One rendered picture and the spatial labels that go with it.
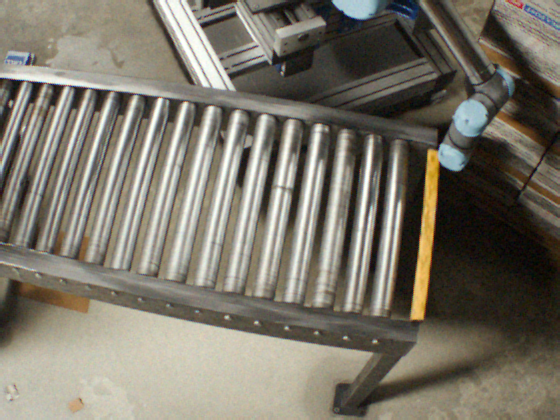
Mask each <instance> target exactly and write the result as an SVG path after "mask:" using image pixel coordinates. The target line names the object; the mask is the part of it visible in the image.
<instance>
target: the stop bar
mask: <svg viewBox="0 0 560 420"><path fill-rule="evenodd" d="M437 154H438V150H436V149H432V148H430V149H429V150H428V154H427V164H426V174H425V176H426V185H425V195H424V205H423V215H422V225H421V236H420V246H419V256H418V263H417V266H416V276H415V286H414V296H413V302H412V306H411V316H410V322H411V323H418V324H421V323H423V321H424V311H425V310H426V300H427V297H428V293H427V290H428V279H429V277H430V268H431V257H432V245H433V234H434V223H435V212H436V202H437V191H438V180H439V177H440V174H439V169H440V167H439V160H438V157H437Z"/></svg>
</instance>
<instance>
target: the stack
mask: <svg viewBox="0 0 560 420"><path fill-rule="evenodd" d="M490 62H491V63H492V64H493V65H494V67H495V69H499V70H503V71H504V72H506V73H507V75H508V76H511V75H512V74H513V75H514V77H513V82H514V86H515V90H514V91H513V94H512V96H511V97H510V99H509V100H508V101H507V103H506V104H505V105H503V107H502V108H501V109H500V111H501V112H503V113H505V114H506V115H508V116H511V117H512V118H514V119H515V120H517V121H518V122H520V123H522V124H523V125H525V126H527V127H528V128H529V129H531V130H532V131H533V132H535V133H537V134H538V135H540V136H542V137H543V138H544V139H546V140H547V141H549V142H550V141H551V140H552V139H553V137H554V136H555V134H556V133H557V134H556V136H555V139H554V141H553V140H552V141H553V144H554V145H557V146H558V147H560V99H558V98H557V97H555V96H553V95H551V94H550V93H547V92H546V91H545V90H544V89H542V88H540V87H538V86H537V85H535V84H533V83H531V82H529V81H528V80H525V79H524V78H522V77H520V76H518V75H516V74H514V73H513V72H512V71H510V70H508V69H507V68H505V67H502V66H501V65H499V64H497V63H495V62H493V61H491V60H490ZM475 146H477V147H479V148H481V149H482V150H484V151H486V152H488V153H490V154H491V155H493V156H495V157H496V158H498V159H500V160H502V161H503V162H505V163H507V164H509V165H510V166H511V167H513V168H514V169H515V170H517V171H518V172H520V173H522V174H523V175H525V176H527V177H529V176H530V175H531V173H533V174H532V176H531V178H530V179H531V180H533V181H534V182H536V183H538V184H539V185H541V186H542V187H544V188H545V189H547V190H549V191H550V192H552V193H553V194H555V195H556V196H558V197H559V198H560V157H559V156H558V155H556V154H555V153H553V152H552V151H550V150H549V149H550V145H549V146H548V149H546V148H544V147H543V146H541V145H540V144H538V143H536V142H535V141H533V140H531V139H530V138H528V137H526V136H525V135H523V134H521V133H520V132H518V131H516V130H515V129H514V128H512V127H511V126H510V125H509V124H507V123H505V122H503V121H502V120H500V119H498V118H497V117H495V118H494V119H493V120H492V122H491V123H489V125H488V127H487V128H486V129H485V130H484V131H483V134H482V135H480V137H479V140H478V142H477V144H476V145H475ZM439 167H440V169H442V170H444V171H446V172H448V173H450V174H452V175H453V176H454V177H456V178H458V179H460V180H462V181H464V182H465V183H467V184H468V185H470V186H472V187H474V188H475V189H477V190H479V191H480V192H482V193H483V194H485V195H487V196H488V197H489V198H491V199H493V200H495V201H496V202H497V203H499V204H501V205H502V206H504V207H506V208H508V206H509V207H510V206H511V208H510V211H512V212H513V213H515V214H517V215H518V216H520V217H522V218H523V219H525V220H526V221H530V222H531V223H533V224H534V225H536V226H537V227H538V228H540V229H542V230H543V231H545V232H546V233H548V234H551V235H552V236H553V237H555V238H556V239H558V240H559V241H560V205H558V204H556V203H555V202H552V201H550V200H549V199H547V198H546V197H544V196H542V194H540V193H538V192H537V191H535V190H534V189H532V188H530V187H529V186H527V184H528V181H529V180H530V179H528V180H527V182H526V183H524V182H522V181H520V180H519V179H517V178H515V177H514V176H512V175H510V174H509V173H507V172H505V171H504V170H502V169H500V168H498V167H497V166H495V165H493V164H492V163H490V162H488V161H486V160H484V159H483V158H482V157H480V156H478V155H476V154H475V153H473V152H472V154H471V155H470V156H469V161H468V162H467V164H466V165H465V167H464V168H463V170H461V171H453V170H450V169H448V168H446V167H444V166H443V165H442V164H441V163H439ZM532 170H533V172H532ZM437 199H439V200H441V201H443V202H445V203H446V204H447V205H449V206H451V207H453V208H455V209H457V210H458V211H460V212H461V213H463V214H465V215H467V216H468V217H470V218H472V219H473V220H475V221H476V222H478V223H480V224H482V225H483V226H485V227H486V228H488V229H489V230H491V231H493V232H495V233H498V234H499V235H501V236H502V237H504V238H506V239H507V240H509V241H510V242H511V243H513V244H515V245H516V246H518V247H521V248H522V249H524V250H525V251H527V252H528V253H530V254H532V255H533V256H534V257H537V258H539V259H540V260H542V261H543V262H544V263H545V264H547V265H548V264H549V265H550V266H552V267H553V268H555V270H557V271H560V247H558V246H555V245H554V244H552V242H550V241H548V240H547V239H545V238H544V237H541V236H539V235H538V234H536V233H534V232H533V231H531V230H530V229H529V228H527V227H526V226H524V225H522V224H521V223H517V222H516V221H514V220H512V219H511V218H509V217H507V213H508V212H506V213H505V214H504V213H502V212H501V211H499V210H497V209H496V208H494V207H493V206H491V205H490V204H488V203H486V202H484V201H483V200H481V199H480V198H478V197H476V196H475V195H473V194H471V193H469V192H468V191H466V190H465V189H463V188H461V187H459V186H457V185H456V184H455V183H453V182H451V181H449V180H447V179H445V178H443V177H442V176H441V175H440V177H439V180H438V191H437ZM467 201H469V202H471V203H473V204H475V205H476V206H477V207H479V208H481V209H483V210H484V211H486V212H488V213H490V214H491V215H492V216H494V217H496V218H497V219H499V220H501V221H502V222H504V223H505V224H507V225H508V226H512V227H513V228H515V229H517V230H518V231H519V232H521V233H522V234H524V235H525V236H527V237H529V238H530V239H531V240H534V241H536V242H537V243H539V244H541V245H542V246H543V247H544V248H546V249H547V251H545V252H543V251H542V250H540V248H538V247H537V246H535V245H533V244H532V243H530V242H528V241H526V240H525V239H523V238H521V237H520V236H518V235H516V234H515V233H514V232H512V231H511V230H509V229H507V228H504V227H502V226H501V225H500V224H498V223H496V222H495V221H493V220H491V219H490V218H489V217H487V216H485V215H483V214H482V213H480V212H478V211H476V210H475V209H474V208H472V207H470V206H468V205H467V204H465V203H466V202H467Z"/></svg>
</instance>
